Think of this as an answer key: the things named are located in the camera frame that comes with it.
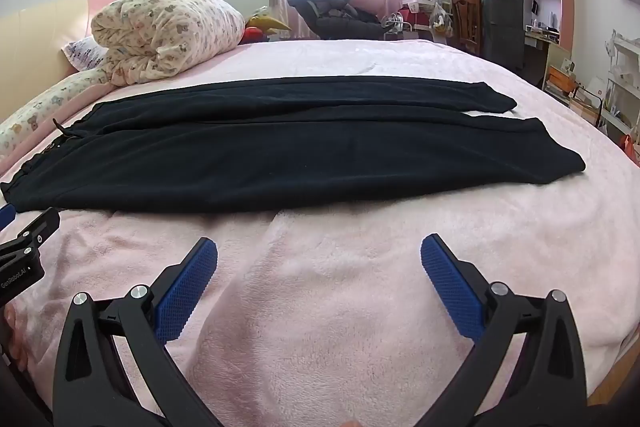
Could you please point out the long bear print bolster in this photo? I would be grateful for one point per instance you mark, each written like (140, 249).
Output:
(45, 107)

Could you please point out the pile of dark clothes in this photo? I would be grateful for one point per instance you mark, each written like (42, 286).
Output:
(330, 19)

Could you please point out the pink fleece blanket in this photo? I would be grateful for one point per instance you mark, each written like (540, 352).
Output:
(325, 282)

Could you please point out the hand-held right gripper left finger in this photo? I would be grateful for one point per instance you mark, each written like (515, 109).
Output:
(187, 287)

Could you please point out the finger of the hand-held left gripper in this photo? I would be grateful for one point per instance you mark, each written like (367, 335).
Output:
(40, 227)
(6, 217)

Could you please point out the dark fabric wardrobe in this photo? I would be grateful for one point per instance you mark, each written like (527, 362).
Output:
(502, 27)

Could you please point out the wooden chair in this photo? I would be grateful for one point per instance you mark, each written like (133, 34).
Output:
(467, 22)

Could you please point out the white storage rack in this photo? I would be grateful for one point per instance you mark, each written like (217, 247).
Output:
(625, 77)

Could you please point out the beige headboard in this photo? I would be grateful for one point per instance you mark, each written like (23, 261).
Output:
(35, 32)

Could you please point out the black pants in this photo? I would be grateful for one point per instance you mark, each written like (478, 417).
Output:
(250, 157)

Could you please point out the orange cardboard box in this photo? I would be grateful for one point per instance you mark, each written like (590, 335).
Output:
(557, 82)

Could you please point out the yellow plush toy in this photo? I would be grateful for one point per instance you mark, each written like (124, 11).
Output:
(267, 24)

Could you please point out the clear plastic bag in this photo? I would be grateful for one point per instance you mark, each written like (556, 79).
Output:
(440, 19)

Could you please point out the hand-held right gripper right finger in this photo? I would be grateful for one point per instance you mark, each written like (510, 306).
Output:
(445, 277)

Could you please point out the folded bear print quilt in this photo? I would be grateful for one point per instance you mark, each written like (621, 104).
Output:
(165, 32)

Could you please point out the person's left hand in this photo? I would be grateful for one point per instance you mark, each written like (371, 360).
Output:
(12, 324)

